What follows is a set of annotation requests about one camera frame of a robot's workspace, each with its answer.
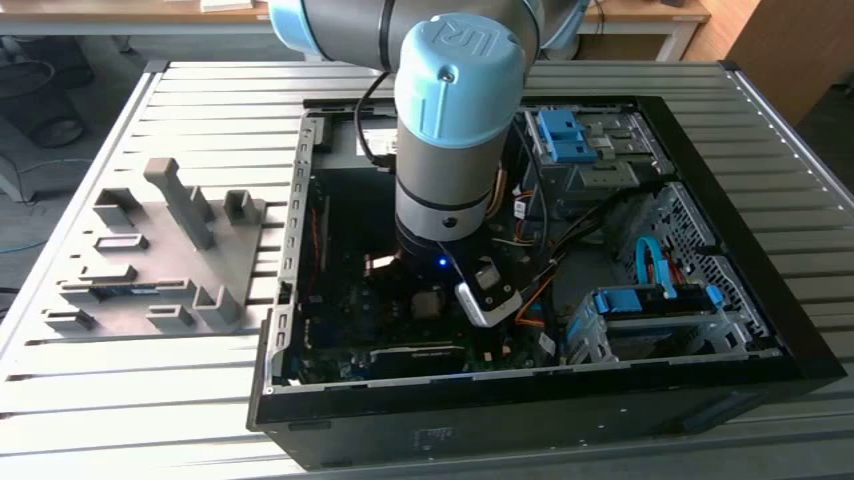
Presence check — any silver square CPU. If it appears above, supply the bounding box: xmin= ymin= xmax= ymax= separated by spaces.
xmin=409 ymin=288 xmax=448 ymax=320

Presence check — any green Dell motherboard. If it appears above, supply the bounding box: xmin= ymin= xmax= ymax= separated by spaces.
xmin=293 ymin=189 xmax=560 ymax=386

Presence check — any black RAM slot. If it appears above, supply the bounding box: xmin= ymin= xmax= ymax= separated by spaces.
xmin=474 ymin=324 xmax=500 ymax=362

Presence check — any black NVIDIA graphics card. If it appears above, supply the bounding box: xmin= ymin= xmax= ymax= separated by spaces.
xmin=365 ymin=342 xmax=469 ymax=380

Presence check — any grey power supply unit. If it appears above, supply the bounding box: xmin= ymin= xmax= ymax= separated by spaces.
xmin=313 ymin=118 xmax=402 ymax=221

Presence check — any grey parts rack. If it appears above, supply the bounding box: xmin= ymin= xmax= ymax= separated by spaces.
xmin=41 ymin=157 xmax=273 ymax=339

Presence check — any hard disk in blue carrier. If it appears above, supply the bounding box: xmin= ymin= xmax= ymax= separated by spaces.
xmin=592 ymin=283 xmax=728 ymax=319

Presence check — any blue disk carrier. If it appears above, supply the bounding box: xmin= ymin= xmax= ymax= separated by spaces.
xmin=536 ymin=108 xmax=601 ymax=164

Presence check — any black PC case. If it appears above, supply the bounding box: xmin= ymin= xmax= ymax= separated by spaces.
xmin=245 ymin=94 xmax=849 ymax=474

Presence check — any RAM stick blue label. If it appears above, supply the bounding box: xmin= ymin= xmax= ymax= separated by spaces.
xmin=90 ymin=282 xmax=189 ymax=299

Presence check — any white box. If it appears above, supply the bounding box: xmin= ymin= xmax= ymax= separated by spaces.
xmin=198 ymin=0 xmax=257 ymax=14

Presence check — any wooden desk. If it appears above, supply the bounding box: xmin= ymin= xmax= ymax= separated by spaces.
xmin=0 ymin=0 xmax=713 ymax=64

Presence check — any black cart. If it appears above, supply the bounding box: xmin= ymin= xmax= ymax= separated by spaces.
xmin=0 ymin=34 xmax=97 ymax=151

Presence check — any wooden cabinet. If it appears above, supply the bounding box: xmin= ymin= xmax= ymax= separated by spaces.
xmin=684 ymin=0 xmax=854 ymax=129

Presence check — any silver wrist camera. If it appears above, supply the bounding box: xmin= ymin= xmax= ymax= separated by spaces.
xmin=454 ymin=253 xmax=526 ymax=330

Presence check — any orange cable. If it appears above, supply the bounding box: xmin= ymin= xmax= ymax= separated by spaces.
xmin=514 ymin=277 xmax=557 ymax=329

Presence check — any black camera cable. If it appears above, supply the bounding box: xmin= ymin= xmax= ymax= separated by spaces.
xmin=353 ymin=72 xmax=397 ymax=174

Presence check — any black cable bundle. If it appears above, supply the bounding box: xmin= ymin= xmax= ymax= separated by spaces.
xmin=524 ymin=180 xmax=673 ymax=301

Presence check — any blue data cable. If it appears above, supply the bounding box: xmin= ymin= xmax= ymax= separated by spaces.
xmin=634 ymin=234 xmax=681 ymax=301

